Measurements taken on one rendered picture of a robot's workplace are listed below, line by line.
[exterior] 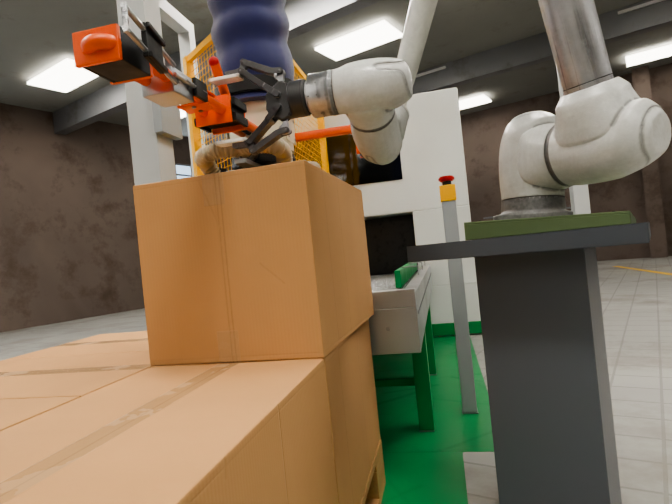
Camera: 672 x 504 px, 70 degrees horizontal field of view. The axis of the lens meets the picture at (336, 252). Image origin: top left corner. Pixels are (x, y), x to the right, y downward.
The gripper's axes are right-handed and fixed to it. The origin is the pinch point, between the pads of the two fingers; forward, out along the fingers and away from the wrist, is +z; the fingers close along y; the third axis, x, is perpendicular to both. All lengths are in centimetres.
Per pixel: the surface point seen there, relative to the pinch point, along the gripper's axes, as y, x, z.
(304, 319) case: 45.6, -4.3, -15.7
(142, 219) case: 21.3, -3.1, 19.1
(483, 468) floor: 108, 66, -50
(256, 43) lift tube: -21.7, 17.8, -3.9
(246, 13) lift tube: -29.0, 16.6, -2.5
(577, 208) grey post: 15, 344, -160
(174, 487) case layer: 54, -56, -17
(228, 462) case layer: 55, -49, -19
